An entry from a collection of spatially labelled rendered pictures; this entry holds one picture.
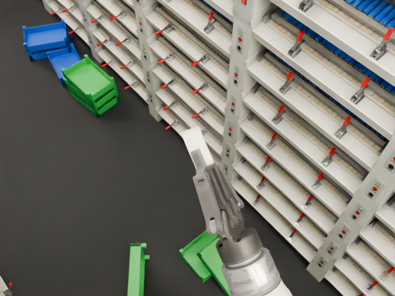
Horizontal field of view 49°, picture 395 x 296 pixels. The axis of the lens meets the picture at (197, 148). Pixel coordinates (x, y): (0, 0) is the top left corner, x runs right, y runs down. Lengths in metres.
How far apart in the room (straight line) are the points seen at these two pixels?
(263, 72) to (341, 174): 0.49
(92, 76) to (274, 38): 1.69
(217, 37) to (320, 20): 0.59
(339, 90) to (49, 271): 1.79
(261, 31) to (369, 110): 0.47
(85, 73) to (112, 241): 1.16
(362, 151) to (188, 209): 1.28
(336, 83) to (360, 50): 0.19
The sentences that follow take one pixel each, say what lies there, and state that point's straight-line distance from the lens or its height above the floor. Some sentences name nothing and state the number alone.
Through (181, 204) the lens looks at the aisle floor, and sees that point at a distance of 2.60.
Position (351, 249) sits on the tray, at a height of 0.50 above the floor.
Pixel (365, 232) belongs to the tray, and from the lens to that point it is 1.91.
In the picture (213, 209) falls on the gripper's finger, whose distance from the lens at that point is 0.71.
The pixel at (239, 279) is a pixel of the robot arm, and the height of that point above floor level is 1.62.
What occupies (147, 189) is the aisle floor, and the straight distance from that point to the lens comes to 2.66.
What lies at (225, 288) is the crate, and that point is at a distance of 2.40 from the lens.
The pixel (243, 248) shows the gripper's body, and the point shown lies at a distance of 0.74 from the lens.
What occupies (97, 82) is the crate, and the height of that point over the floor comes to 0.16.
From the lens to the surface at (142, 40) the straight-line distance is 2.46.
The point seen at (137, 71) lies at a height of 0.31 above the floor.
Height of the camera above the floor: 2.34
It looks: 57 degrees down
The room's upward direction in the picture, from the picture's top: straight up
